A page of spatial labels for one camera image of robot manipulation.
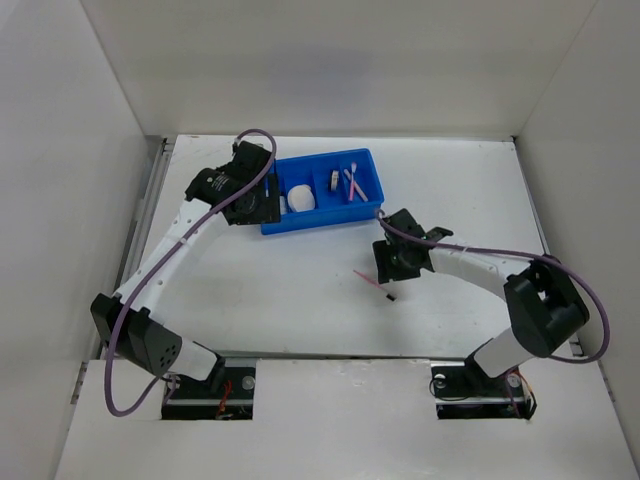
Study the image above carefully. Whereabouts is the round beige powder puff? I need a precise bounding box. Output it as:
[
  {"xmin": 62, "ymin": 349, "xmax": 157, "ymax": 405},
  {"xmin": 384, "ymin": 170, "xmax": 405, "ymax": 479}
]
[{"xmin": 287, "ymin": 184, "xmax": 316, "ymax": 213}]

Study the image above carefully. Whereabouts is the small bottle black cap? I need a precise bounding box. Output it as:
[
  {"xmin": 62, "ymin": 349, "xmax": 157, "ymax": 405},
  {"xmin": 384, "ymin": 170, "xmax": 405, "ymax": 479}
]
[{"xmin": 279, "ymin": 196, "xmax": 288, "ymax": 215}]

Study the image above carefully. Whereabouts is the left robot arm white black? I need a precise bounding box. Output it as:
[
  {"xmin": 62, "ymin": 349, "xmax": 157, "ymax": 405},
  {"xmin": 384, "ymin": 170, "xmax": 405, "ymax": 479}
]
[{"xmin": 90, "ymin": 137, "xmax": 280, "ymax": 397}]

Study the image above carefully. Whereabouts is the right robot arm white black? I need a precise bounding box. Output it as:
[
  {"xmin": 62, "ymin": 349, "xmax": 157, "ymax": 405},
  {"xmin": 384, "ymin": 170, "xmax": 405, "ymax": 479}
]
[{"xmin": 372, "ymin": 209, "xmax": 590, "ymax": 397}]

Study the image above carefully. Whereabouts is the blue plastic divided tray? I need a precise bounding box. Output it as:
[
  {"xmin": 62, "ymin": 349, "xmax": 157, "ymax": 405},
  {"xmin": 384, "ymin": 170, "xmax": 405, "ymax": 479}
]
[{"xmin": 261, "ymin": 148, "xmax": 384, "ymax": 235}]

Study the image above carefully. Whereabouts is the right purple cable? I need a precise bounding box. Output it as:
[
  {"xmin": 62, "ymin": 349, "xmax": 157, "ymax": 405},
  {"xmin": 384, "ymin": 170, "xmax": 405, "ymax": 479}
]
[{"xmin": 374, "ymin": 208, "xmax": 612, "ymax": 420}]

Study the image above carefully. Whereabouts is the aluminium rail left side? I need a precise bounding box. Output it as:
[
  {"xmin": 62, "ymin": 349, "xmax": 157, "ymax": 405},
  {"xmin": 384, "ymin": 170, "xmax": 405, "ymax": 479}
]
[{"xmin": 97, "ymin": 135, "xmax": 175, "ymax": 359}]

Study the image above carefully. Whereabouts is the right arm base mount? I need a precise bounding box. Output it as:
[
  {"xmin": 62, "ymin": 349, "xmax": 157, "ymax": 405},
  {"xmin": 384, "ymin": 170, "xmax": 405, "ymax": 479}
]
[{"xmin": 429, "ymin": 362, "xmax": 538, "ymax": 421}]

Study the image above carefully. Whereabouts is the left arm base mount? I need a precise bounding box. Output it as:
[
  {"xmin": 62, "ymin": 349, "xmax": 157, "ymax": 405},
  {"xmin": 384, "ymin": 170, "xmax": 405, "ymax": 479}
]
[{"xmin": 161, "ymin": 357, "xmax": 257, "ymax": 421}]

